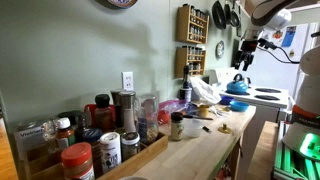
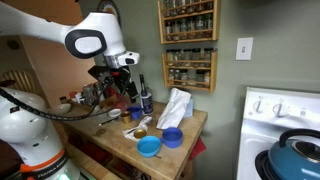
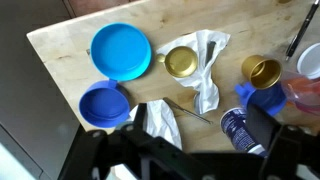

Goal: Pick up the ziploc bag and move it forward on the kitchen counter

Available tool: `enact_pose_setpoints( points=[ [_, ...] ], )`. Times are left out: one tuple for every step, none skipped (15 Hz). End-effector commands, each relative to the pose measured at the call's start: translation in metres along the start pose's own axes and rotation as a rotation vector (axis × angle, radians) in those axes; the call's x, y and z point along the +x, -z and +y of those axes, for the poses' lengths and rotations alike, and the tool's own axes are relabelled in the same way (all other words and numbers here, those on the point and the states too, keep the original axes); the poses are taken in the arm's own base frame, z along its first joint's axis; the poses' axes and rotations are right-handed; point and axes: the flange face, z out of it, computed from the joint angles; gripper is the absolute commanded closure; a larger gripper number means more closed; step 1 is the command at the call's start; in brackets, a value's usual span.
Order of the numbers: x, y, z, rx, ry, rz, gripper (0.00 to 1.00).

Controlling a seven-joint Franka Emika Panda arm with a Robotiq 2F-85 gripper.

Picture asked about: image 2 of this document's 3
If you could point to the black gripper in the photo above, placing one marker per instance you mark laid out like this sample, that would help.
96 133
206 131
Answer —
121 77

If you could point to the clear ziploc bag pink zip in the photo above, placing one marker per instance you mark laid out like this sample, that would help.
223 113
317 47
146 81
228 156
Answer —
122 102

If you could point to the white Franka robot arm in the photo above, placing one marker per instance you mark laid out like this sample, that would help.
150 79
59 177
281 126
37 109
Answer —
96 30

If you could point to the white kitchen stove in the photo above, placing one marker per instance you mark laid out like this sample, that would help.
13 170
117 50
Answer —
266 133

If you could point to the wooden spice tray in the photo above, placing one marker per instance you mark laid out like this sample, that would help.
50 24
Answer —
104 103

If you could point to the small translucent white bowl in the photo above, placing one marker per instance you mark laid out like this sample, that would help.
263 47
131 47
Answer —
114 113

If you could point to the small blue cup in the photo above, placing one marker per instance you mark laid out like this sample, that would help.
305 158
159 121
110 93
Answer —
135 113

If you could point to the dark bottle white label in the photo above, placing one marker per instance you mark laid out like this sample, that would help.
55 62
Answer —
146 103

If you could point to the yellow gold cup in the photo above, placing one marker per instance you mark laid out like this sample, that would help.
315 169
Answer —
126 118

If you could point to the tall clear seasoning jar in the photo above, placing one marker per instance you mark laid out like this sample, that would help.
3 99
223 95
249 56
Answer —
89 95

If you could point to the white crumpled napkin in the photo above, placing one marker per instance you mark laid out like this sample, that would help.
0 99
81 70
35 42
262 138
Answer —
145 121

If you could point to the flat brass lid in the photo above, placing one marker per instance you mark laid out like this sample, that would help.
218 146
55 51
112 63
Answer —
140 133

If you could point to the brass lid with knob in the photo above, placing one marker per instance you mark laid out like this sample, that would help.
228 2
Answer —
101 132

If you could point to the red-lid jar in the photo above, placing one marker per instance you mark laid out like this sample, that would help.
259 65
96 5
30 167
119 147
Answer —
73 95

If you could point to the glass spice jar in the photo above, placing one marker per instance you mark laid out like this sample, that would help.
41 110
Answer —
186 4
177 76
207 78
200 24
184 76
176 28
196 55
177 5
208 4
208 22
196 4
171 76
168 5
208 55
169 28
170 56
187 56
178 56
184 26
192 26
200 77

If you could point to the white crumpled cloth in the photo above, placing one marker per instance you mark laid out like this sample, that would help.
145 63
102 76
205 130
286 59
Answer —
173 110

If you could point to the light blue plastic bowl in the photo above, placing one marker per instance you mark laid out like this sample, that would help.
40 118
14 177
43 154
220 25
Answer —
148 146

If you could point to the small brown-lid jar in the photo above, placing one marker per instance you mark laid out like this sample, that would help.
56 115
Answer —
63 100

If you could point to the white ceramic bowl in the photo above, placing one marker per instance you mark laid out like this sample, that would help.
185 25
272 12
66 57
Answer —
61 109

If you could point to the dark blue measuring cup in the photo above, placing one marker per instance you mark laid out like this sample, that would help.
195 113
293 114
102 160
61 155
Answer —
172 137

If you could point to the light blue cloth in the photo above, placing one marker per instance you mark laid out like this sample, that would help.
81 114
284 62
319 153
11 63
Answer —
190 108

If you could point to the wooden butcher block cart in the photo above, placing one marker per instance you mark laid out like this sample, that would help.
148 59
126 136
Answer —
166 160

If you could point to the wooden spice rack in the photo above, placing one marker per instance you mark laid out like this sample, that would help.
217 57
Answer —
216 20
213 71

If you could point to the red cloth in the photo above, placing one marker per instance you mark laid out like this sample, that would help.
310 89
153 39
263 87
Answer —
198 148

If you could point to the wooden chair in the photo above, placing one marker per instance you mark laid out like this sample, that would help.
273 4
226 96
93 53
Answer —
18 80

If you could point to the white stove knob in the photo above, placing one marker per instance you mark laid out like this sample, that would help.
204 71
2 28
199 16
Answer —
280 110
258 106

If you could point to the black stove burner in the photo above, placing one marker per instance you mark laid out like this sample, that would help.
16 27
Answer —
261 165

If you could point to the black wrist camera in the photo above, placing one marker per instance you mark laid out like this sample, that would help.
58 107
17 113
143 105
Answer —
100 76

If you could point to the patterned decorative wall plate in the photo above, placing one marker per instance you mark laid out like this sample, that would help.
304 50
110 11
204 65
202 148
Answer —
108 7

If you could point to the white light switch plate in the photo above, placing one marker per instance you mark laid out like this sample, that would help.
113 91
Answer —
244 48

